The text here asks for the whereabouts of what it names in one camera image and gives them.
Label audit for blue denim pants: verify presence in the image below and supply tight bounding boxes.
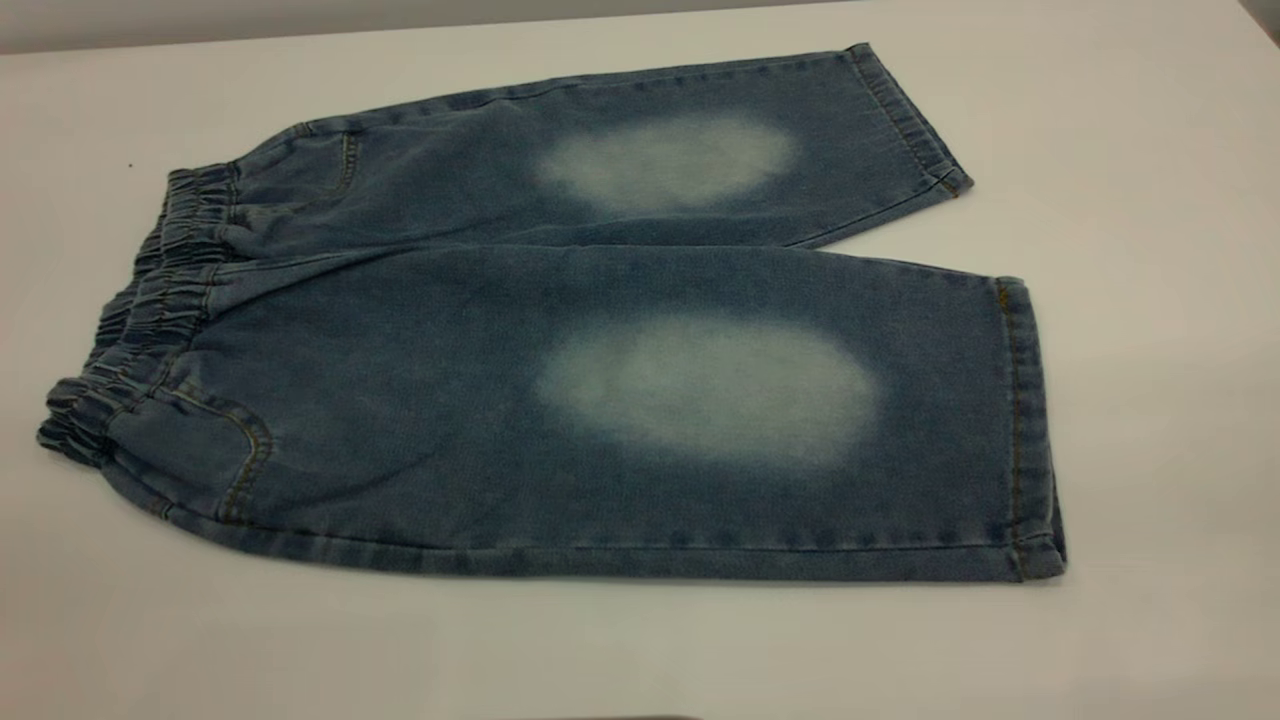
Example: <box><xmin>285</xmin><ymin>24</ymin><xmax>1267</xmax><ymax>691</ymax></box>
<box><xmin>37</xmin><ymin>42</ymin><xmax>1069</xmax><ymax>583</ymax></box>

